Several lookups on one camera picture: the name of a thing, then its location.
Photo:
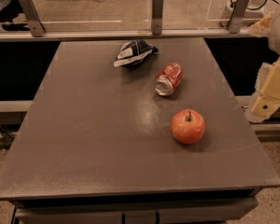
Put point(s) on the horizontal metal rail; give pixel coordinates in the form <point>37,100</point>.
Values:
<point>117,35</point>

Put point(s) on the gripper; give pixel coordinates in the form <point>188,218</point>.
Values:
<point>269,98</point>

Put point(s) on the red apple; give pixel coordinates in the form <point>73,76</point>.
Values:
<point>187,126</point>

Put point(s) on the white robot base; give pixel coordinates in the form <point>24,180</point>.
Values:
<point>253,12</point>

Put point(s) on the crushed red soda can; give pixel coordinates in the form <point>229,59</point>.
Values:
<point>168,79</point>

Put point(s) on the middle metal rail bracket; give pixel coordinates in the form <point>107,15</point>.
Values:
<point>156,19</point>

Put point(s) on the metal rail bracket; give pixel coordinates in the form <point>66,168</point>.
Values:
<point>235,22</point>
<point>156,19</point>
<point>36,27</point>

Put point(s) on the right metal rail bracket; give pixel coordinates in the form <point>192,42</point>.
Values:
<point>235,22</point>

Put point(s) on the crumpled blue white chip bag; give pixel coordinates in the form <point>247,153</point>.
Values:
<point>133,53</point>

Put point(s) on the left metal rail bracket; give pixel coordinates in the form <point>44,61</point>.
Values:
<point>36,27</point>

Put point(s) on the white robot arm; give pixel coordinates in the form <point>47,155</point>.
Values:
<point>268,26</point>

